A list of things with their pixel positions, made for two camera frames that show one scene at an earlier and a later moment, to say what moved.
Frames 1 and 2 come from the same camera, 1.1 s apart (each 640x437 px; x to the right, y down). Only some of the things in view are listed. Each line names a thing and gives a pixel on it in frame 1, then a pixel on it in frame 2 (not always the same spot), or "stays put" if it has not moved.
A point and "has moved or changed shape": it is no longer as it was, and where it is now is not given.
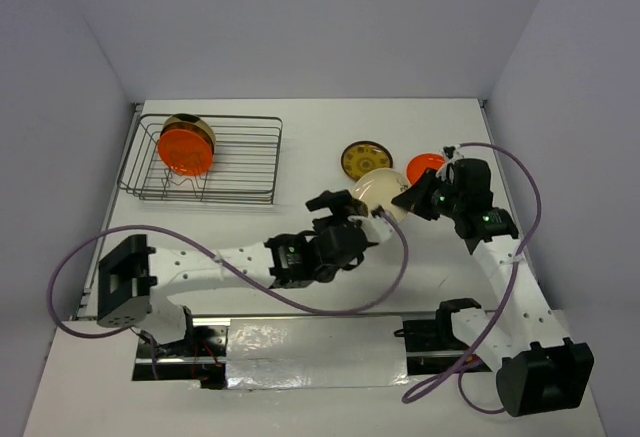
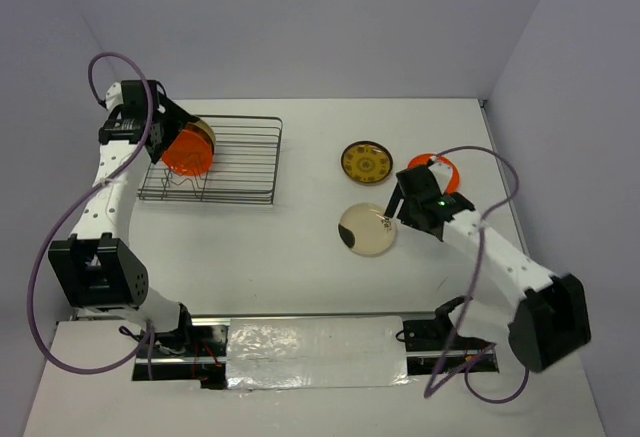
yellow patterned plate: (361, 156) stays put
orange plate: (187, 145) stays put
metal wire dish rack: (243, 169) stays put
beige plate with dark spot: (379, 187) has moved or changed shape
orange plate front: (418, 163) stays put
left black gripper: (338, 202) -> (175, 119)
